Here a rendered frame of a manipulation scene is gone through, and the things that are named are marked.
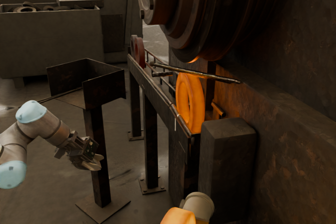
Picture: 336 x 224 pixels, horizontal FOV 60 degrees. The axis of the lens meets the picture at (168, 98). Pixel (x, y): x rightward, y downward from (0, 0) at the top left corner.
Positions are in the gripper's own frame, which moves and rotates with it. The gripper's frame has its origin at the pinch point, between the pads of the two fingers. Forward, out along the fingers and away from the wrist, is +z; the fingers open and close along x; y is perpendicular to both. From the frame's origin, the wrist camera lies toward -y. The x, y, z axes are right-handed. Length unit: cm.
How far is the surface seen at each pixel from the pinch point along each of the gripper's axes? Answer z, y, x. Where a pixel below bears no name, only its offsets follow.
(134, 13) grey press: 59, -109, 248
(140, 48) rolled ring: 3, -6, 74
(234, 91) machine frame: -19, 60, 4
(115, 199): 42, -28, 7
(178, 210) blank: -30, 57, -28
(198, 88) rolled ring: -20, 50, 8
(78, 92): -10.5, -18.4, 33.3
